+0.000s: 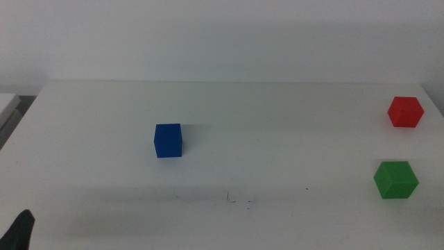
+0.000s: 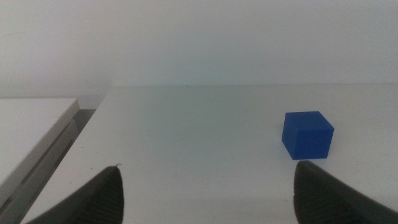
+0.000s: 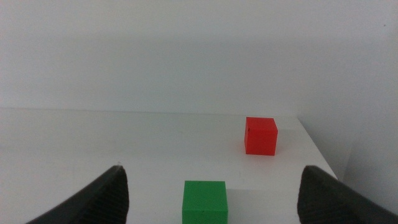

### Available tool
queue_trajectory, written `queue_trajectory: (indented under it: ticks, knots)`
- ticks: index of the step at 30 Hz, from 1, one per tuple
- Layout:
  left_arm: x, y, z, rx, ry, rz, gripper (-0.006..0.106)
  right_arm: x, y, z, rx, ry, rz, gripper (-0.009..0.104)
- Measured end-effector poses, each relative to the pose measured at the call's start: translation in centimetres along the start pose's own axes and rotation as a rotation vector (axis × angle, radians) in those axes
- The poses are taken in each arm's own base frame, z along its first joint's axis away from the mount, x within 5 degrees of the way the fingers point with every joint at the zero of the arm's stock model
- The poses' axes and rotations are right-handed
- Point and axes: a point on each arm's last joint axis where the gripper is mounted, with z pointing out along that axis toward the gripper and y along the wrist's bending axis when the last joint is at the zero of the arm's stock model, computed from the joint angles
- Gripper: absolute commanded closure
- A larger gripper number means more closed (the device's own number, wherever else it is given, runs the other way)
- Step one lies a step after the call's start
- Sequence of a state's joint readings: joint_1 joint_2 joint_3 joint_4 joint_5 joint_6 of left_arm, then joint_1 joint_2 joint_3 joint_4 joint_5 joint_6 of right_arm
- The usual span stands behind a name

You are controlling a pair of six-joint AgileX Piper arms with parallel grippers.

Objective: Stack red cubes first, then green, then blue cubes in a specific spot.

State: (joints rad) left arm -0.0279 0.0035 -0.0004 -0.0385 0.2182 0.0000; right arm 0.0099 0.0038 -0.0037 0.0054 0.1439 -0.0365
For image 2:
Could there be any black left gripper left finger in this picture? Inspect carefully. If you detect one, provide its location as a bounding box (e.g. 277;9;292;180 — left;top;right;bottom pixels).
26;164;125;224

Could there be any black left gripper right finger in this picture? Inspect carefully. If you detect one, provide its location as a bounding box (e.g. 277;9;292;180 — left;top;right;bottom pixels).
293;160;398;224

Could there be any blue cube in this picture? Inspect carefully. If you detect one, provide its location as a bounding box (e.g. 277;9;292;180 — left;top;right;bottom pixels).
281;111;335;161

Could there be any white side table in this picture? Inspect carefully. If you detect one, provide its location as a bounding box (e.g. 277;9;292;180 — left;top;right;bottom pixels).
0;98;81;224

